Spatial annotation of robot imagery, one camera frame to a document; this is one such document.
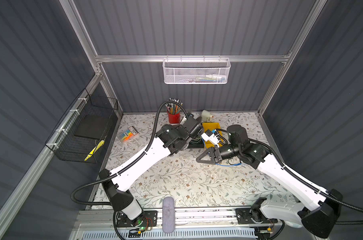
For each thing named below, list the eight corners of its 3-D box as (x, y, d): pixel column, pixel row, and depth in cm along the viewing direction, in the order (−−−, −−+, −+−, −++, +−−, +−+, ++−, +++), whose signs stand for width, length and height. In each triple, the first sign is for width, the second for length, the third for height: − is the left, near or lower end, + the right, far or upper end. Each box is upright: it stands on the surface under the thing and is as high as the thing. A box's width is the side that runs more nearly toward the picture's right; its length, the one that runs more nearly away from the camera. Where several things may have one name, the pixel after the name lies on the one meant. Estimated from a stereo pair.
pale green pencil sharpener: (201, 122, 116) (202, 116, 111) (201, 115, 120) (201, 109, 115) (211, 121, 116) (212, 116, 111) (210, 115, 120) (211, 109, 115)
